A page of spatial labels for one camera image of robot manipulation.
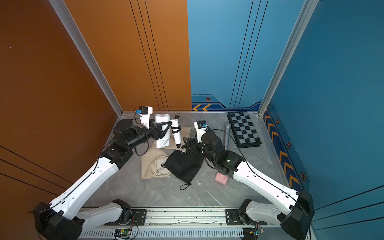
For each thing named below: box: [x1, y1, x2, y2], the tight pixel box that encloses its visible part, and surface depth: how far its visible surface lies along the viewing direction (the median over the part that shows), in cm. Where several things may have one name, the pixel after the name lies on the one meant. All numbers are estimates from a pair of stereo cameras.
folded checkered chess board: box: [227, 111, 262, 149], surface depth 107 cm
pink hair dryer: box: [214, 172, 229, 185], surface depth 84 cm
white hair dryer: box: [155, 113, 182, 149], surface depth 70 cm
